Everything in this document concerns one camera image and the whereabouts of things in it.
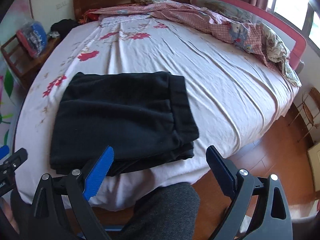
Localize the red pillow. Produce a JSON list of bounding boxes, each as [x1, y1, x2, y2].
[[87, 13, 99, 22]]

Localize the dark navy sport pants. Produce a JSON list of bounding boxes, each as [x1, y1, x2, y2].
[[49, 72, 199, 177]]

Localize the red patterned quilt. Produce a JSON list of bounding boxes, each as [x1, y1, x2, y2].
[[82, 0, 302, 87]]

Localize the metal frame chair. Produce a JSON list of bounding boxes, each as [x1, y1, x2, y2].
[[288, 87, 320, 142]]

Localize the bed with floral sheet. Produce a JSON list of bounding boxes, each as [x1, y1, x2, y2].
[[15, 0, 301, 211]]

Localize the floral wardrobe sliding door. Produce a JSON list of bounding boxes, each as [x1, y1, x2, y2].
[[1, 0, 30, 153]]

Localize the grey trouser leg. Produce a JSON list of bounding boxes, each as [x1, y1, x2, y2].
[[114, 183, 200, 239]]

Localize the left hand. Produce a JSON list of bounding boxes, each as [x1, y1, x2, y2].
[[0, 197, 20, 234]]

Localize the pink bed guard rail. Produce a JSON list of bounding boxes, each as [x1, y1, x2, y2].
[[191, 0, 307, 71]]

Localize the black clothes pile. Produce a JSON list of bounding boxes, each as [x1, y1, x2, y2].
[[50, 19, 80, 40]]

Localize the wooden chair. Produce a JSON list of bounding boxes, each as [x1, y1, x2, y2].
[[1, 35, 61, 90]]

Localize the plastic bag with clothes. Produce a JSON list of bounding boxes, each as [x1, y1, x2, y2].
[[16, 21, 48, 59]]

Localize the wall power socket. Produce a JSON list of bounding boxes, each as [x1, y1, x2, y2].
[[56, 1, 67, 10]]

